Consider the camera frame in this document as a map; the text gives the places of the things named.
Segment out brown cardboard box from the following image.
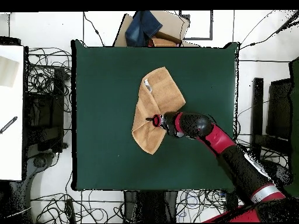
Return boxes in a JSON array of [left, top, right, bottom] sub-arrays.
[[113, 10, 200, 47]]

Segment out white desk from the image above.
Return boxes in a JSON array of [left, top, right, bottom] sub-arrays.
[[0, 44, 25, 181]]

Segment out black power block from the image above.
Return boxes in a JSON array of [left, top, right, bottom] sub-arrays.
[[225, 190, 239, 211]]

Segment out black ribbed rod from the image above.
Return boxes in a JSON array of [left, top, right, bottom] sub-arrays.
[[0, 115, 18, 135]]

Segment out black equipment rack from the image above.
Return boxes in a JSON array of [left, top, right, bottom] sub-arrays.
[[24, 67, 69, 159]]

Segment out black upright post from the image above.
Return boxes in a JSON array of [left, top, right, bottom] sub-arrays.
[[251, 77, 264, 152]]

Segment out long black cable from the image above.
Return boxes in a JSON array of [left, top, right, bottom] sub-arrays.
[[239, 10, 299, 50]]

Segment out black chair panel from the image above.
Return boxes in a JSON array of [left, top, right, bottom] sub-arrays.
[[266, 78, 294, 141]]

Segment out beige paper sheet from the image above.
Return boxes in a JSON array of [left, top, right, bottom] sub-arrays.
[[0, 55, 20, 88]]

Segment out black swivel chair base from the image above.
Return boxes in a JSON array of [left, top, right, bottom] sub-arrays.
[[261, 159, 293, 186], [25, 151, 59, 224]]

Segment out tan terry towel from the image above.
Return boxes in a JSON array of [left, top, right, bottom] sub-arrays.
[[131, 66, 186, 155]]

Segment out dark green table cloth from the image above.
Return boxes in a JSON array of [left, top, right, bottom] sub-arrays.
[[71, 40, 240, 191]]

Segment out thin black cable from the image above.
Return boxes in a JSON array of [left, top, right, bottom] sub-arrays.
[[83, 11, 105, 47]]

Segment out black rectangular frame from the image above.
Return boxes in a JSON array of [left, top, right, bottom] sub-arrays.
[[179, 10, 214, 41]]

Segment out blue denim jeans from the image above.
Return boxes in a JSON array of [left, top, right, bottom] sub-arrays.
[[125, 10, 164, 47]]

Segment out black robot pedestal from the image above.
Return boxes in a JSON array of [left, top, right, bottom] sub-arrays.
[[123, 190, 178, 223]]

